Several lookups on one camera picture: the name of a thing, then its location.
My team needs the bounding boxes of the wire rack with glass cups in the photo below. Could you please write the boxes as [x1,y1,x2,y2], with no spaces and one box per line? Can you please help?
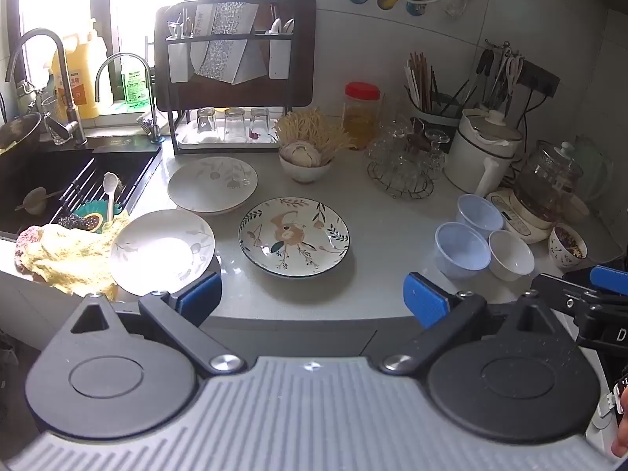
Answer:
[365,115,449,190]

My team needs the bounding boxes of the white leaf-print plate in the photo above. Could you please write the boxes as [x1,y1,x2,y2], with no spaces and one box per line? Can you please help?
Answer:
[109,208,217,300]
[167,156,259,215]

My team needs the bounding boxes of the green-label bottle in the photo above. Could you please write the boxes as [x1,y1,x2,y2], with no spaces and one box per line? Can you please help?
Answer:
[120,54,150,106]

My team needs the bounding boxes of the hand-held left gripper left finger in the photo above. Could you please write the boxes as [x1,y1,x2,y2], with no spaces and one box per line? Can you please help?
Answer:
[69,271,247,375]

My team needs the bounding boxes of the white electric pot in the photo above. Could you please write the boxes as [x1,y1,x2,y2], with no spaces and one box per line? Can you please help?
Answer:
[444,108,525,198]

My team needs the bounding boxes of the dark wooden cutting board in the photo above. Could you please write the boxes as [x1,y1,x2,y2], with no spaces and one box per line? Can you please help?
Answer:
[154,0,317,109]

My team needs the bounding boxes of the floral fox-print plate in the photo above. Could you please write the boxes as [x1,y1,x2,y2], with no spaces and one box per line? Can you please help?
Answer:
[238,196,351,279]

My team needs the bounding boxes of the pale pot lid with knob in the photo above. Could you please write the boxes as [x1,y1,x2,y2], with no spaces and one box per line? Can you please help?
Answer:
[461,108,525,145]

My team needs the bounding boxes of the beige dried noodle bundle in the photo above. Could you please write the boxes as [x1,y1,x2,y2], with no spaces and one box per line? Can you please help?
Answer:
[272,110,354,162]

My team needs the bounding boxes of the hanging kitchen tools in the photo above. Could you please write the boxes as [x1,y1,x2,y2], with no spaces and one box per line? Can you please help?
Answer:
[473,39,526,104]

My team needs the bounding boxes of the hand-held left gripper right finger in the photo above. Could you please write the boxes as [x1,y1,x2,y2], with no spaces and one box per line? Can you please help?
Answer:
[379,272,565,374]

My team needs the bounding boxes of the pale green utensil holder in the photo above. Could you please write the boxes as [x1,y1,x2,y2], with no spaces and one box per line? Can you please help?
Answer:
[407,91,464,128]

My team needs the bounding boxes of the cream kettle base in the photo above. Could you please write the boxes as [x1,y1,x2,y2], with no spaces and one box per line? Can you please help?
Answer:
[486,189,555,245]

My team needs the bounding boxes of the kitchen window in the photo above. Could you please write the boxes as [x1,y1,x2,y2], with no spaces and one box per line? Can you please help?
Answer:
[7,0,268,119]

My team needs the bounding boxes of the chrome curved faucet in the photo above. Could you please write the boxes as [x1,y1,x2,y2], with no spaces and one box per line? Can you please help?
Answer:
[95,53,162,144]

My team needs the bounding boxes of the dark utensils in holder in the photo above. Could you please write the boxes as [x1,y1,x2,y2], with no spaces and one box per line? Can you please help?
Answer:
[439,78,476,116]

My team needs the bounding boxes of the yellow detergent bottle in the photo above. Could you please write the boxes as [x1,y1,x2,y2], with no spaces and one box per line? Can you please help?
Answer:
[54,22,106,121]

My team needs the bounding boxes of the yellow dish cloth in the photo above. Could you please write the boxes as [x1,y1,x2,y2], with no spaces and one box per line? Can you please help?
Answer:
[22,211,131,300]

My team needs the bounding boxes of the white drip tray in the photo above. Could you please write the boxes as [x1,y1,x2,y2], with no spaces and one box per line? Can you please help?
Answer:
[177,125,280,152]

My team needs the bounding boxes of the black kitchen sink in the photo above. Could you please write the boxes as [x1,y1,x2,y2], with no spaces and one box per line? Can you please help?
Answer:
[0,150,162,243]

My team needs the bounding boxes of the red-lidded clear jar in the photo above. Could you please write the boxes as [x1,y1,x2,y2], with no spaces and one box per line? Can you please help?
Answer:
[342,82,382,150]

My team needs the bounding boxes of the bundle of chopsticks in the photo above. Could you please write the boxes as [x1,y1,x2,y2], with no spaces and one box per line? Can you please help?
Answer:
[405,51,440,113]

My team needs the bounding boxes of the pink knitted cloth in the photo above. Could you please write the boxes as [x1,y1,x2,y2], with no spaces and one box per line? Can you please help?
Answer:
[14,226,47,280]

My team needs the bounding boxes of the roll-up sink drying rack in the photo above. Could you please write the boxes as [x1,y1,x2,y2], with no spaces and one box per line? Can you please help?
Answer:
[59,157,148,217]

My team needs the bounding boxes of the dark tall faucet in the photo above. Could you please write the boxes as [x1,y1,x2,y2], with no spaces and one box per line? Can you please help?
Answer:
[5,28,88,147]

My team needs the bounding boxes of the grey patterned cutting board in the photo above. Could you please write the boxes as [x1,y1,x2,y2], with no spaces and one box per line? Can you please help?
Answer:
[190,2,270,84]

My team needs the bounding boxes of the black dish rack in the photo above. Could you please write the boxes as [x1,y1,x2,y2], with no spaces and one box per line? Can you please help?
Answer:
[154,0,295,155]

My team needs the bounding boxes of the dirty dark wok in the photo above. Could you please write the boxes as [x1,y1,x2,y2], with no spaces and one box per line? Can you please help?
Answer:
[0,113,42,155]

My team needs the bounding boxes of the white plastic spoon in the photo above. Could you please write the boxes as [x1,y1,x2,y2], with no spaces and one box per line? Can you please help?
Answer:
[100,172,123,224]

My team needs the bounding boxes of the white cutlery holder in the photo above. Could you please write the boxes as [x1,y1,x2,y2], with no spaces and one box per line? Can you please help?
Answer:
[269,34,292,79]
[167,37,192,84]

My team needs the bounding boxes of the garlic bulbs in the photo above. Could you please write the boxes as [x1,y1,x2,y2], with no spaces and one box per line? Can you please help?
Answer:
[281,140,322,166]

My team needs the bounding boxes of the patterned bowl of dried bits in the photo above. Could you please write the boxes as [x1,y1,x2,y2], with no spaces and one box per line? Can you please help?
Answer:
[548,222,588,270]

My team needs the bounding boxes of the pale blue plastic bowl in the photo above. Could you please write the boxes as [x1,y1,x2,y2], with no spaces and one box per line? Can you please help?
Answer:
[456,194,504,240]
[434,222,493,280]

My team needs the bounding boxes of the glass kettle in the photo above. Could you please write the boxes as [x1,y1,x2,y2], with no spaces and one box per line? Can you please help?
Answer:
[515,141,584,224]

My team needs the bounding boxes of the plain white bowl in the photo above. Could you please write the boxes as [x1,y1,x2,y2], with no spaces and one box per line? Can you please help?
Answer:
[488,230,535,283]

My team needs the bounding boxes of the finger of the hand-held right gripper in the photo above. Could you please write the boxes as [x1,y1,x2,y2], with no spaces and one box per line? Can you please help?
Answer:
[532,273,597,322]
[591,265,628,296]

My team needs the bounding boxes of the white bowl holding garlic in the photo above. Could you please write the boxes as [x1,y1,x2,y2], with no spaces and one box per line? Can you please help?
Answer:
[279,150,333,184]

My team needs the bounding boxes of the black wall power strip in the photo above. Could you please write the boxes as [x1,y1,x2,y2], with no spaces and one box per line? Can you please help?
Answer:
[517,61,561,98]

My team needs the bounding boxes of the brown wooden lid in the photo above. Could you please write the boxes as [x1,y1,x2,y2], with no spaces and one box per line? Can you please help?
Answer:
[409,130,435,153]

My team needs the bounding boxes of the round wire cup rack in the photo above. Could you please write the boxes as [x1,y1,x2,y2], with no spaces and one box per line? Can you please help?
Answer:
[367,157,435,200]

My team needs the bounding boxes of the teal scalloped dish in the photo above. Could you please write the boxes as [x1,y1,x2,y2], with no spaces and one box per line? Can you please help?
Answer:
[73,199,116,234]

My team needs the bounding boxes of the person's right hand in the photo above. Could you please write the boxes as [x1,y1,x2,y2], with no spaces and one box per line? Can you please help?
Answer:
[613,417,628,458]

